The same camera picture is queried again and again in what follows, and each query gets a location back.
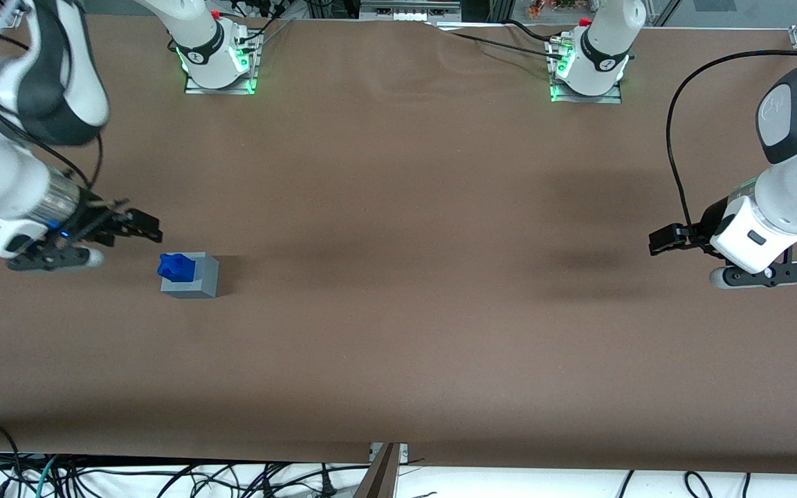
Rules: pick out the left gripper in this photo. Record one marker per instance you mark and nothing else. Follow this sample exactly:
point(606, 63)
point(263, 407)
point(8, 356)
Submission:
point(710, 220)

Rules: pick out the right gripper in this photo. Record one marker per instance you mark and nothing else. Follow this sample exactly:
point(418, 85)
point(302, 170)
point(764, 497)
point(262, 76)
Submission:
point(91, 220)

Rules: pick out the blue plastic part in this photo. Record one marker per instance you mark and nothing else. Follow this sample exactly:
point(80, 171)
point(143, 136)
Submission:
point(176, 268)

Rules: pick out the gray square base block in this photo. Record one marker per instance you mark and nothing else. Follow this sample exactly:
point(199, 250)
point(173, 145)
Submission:
point(207, 280)

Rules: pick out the grey power strip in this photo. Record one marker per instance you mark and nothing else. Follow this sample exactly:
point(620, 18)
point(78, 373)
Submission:
point(409, 10)

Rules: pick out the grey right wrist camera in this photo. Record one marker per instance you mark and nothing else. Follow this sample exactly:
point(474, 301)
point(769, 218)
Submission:
point(52, 259)

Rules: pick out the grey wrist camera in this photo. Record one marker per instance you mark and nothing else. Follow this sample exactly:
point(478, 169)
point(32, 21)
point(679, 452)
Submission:
point(772, 274)
point(52, 259)

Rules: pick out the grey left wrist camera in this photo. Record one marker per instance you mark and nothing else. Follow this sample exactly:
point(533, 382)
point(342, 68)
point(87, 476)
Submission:
point(772, 274)

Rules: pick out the aluminium profile with bracket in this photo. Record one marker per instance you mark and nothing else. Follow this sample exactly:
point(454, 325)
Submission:
point(381, 478)

